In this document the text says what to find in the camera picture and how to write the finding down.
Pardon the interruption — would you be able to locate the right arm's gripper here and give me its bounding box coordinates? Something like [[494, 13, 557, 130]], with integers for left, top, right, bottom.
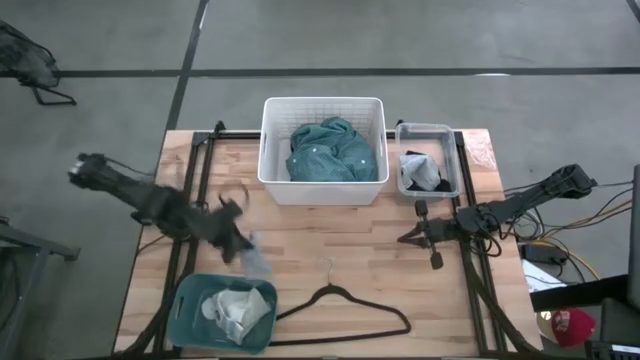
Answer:
[[397, 198, 467, 271]]

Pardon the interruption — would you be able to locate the left arm's gripper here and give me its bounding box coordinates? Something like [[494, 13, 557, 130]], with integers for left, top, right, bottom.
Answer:
[[199, 194, 256, 266]]

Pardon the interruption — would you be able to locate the grey striped sock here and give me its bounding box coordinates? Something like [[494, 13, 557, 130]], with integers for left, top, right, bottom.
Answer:
[[239, 232, 274, 279]]

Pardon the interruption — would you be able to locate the black cloth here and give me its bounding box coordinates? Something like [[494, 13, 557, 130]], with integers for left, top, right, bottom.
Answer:
[[403, 149, 454, 194]]

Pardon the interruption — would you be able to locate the white cloth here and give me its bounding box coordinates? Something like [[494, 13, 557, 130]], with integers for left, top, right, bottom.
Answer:
[[201, 287, 273, 345]]

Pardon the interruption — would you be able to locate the teal dotted shirt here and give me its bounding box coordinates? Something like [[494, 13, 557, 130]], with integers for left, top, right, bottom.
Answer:
[[285, 116, 379, 183]]

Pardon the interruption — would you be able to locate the teal plastic bin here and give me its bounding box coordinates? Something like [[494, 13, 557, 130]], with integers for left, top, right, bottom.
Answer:
[[167, 272, 279, 355]]

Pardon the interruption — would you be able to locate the white plastic laundry basket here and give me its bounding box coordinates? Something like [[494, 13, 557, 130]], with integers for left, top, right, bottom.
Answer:
[[257, 96, 390, 207]]

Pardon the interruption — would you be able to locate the black velvet clothes hanger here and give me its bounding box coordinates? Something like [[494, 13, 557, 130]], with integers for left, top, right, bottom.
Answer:
[[268, 256, 413, 347]]

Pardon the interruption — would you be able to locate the clear plastic bin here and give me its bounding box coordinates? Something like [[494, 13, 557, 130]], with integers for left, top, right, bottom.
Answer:
[[394, 122, 461, 199]]

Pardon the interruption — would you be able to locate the black power brick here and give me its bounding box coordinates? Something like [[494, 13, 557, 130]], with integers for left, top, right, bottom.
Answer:
[[519, 242, 569, 265]]

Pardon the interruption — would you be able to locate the black desk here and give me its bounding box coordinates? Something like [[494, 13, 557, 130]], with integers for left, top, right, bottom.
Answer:
[[529, 273, 640, 360]]

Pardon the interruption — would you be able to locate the red cap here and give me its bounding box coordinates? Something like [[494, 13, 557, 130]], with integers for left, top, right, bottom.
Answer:
[[537, 308, 597, 349]]

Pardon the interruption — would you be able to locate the grey side table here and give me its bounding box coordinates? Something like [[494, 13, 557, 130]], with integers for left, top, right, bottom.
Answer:
[[0, 219, 81, 360]]

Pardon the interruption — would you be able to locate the black mesh chair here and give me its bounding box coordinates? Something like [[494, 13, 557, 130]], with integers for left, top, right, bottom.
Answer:
[[0, 19, 79, 106]]

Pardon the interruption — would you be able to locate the yellow cable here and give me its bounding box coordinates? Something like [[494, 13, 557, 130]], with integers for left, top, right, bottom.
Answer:
[[529, 239, 601, 281]]

